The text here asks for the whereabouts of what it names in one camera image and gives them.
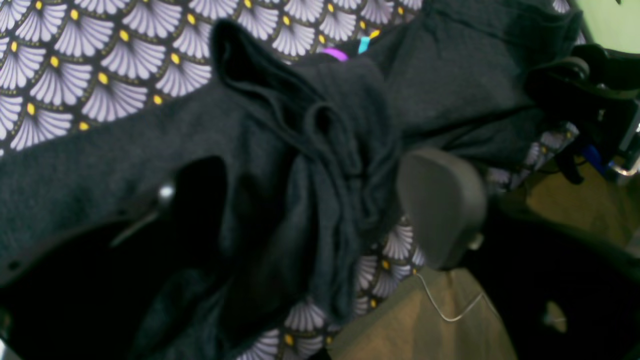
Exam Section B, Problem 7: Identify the green cloth sheet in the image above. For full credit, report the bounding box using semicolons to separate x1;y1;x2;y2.
575;0;640;54

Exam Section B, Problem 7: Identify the fan-patterned purple tablecloth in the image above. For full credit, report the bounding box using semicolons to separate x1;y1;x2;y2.
0;0;588;360

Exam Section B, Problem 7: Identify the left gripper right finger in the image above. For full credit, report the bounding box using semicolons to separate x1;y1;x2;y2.
397;147;489;271

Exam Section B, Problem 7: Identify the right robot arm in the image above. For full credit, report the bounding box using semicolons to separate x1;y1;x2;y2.
524;44;640;186

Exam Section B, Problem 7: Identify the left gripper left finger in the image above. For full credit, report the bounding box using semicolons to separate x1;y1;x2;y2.
1;156;227;360

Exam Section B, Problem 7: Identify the dark grey T-shirt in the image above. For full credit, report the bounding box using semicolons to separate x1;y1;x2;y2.
1;0;583;360

